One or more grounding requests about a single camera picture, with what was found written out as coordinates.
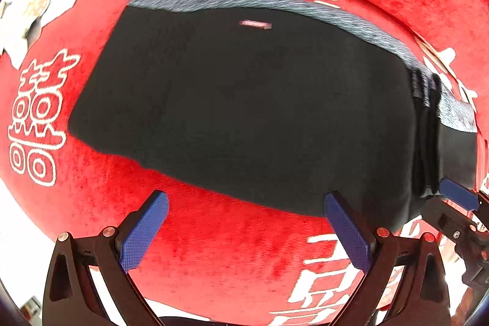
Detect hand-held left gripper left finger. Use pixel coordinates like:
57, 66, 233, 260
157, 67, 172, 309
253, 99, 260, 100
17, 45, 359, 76
43, 189, 169, 326

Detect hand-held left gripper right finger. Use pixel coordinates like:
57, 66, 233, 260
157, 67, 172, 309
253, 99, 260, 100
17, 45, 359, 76
324, 191, 450, 326

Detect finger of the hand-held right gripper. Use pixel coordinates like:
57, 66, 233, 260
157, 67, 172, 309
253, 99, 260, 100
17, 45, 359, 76
420, 197, 479, 241
439, 177, 489, 212

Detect black pants with patterned stripe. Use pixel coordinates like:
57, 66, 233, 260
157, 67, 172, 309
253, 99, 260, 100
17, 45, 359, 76
68, 0, 478, 218

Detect red printed blanket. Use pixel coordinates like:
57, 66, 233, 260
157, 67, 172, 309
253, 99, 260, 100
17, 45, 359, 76
0, 0, 489, 326

